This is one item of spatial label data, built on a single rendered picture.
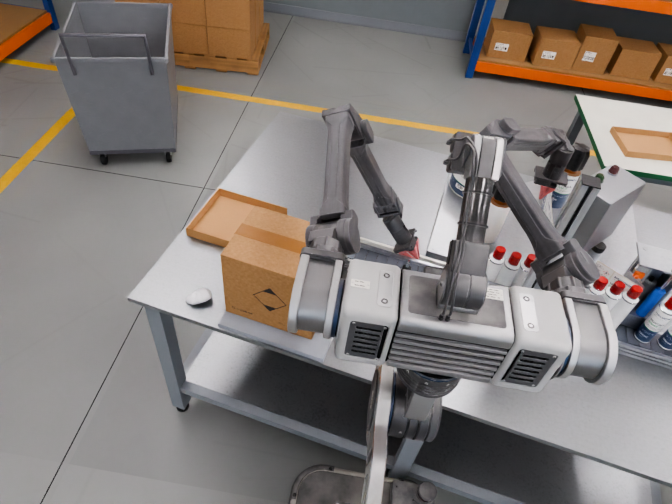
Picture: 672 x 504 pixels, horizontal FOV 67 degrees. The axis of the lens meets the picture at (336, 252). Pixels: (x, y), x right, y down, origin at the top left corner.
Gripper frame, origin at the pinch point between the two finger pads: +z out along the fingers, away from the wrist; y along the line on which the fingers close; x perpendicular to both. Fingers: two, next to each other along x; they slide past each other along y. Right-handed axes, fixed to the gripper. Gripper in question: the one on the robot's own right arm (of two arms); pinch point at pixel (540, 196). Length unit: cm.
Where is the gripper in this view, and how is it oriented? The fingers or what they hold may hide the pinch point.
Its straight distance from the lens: 182.8
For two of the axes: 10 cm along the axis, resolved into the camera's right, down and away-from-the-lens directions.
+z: -0.9, 6.8, 7.3
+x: -2.8, 6.9, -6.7
